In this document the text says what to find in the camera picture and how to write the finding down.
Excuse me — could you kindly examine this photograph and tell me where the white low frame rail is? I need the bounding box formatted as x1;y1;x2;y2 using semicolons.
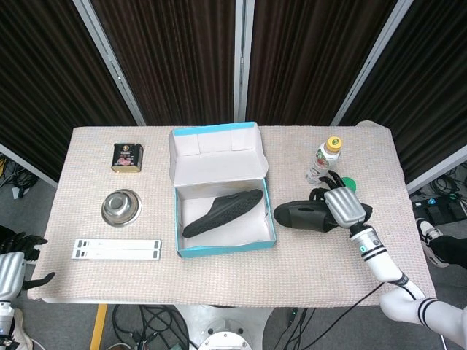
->
406;147;467;196
0;143;59;189

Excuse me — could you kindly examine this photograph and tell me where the white flat folding bar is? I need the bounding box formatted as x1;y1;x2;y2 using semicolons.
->
71;249;161;261
74;238;162;251

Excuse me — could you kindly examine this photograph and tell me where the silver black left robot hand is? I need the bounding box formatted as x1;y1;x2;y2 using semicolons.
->
0;225;56;300

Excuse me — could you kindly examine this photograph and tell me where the black shoe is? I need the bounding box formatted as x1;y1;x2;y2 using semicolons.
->
182;188;263;238
273;198;374;234

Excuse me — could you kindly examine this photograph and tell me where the beige woven tablecloth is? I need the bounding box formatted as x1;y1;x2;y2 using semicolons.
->
27;120;437;306

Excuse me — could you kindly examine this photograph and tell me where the white partition post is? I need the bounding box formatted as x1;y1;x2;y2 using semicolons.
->
72;0;147;127
330;0;415;127
233;0;255;127

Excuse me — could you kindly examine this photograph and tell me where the black gold tin can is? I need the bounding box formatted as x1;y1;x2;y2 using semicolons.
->
111;142;144;173

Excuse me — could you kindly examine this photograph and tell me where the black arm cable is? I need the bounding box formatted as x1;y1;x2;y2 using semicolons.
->
277;275;420;350

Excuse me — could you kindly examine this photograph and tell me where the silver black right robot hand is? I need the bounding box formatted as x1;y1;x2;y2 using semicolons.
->
309;170;369;229

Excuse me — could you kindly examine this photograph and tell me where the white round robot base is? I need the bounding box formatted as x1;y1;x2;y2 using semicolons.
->
174;304;278;350

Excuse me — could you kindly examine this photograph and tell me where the black floor cable bundle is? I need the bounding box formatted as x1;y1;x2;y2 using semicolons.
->
111;304;190;350

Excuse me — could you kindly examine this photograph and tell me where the light blue shoe box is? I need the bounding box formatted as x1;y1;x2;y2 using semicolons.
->
168;122;277;259

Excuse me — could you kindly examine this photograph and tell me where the white black sneaker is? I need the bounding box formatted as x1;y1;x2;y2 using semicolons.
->
415;217;452;269

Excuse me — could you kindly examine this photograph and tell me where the stainless steel bowl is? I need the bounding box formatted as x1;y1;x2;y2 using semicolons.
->
101;188;142;228

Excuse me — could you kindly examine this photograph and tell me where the yellow cap drink bottle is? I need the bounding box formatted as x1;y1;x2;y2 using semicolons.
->
305;136;346;185

